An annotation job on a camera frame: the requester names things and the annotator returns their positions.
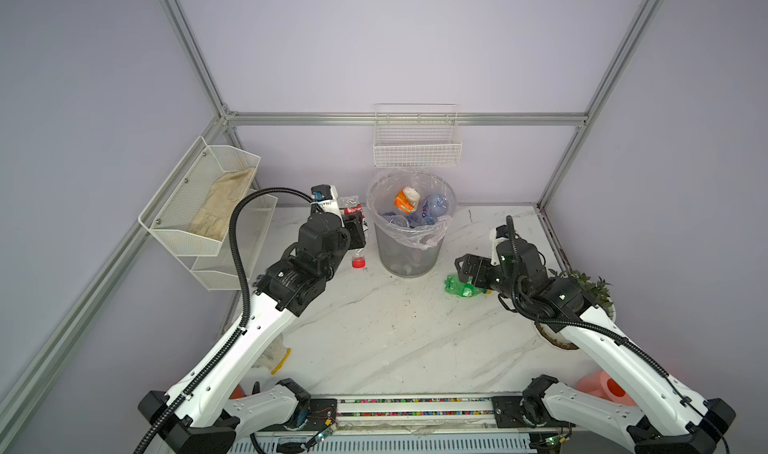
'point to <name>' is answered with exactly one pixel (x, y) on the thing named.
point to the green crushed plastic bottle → (462, 289)
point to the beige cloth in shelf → (213, 217)
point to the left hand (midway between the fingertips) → (353, 217)
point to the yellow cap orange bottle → (407, 199)
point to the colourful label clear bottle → (433, 207)
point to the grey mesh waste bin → (418, 251)
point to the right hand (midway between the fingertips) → (467, 262)
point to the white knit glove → (275, 356)
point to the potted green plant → (596, 291)
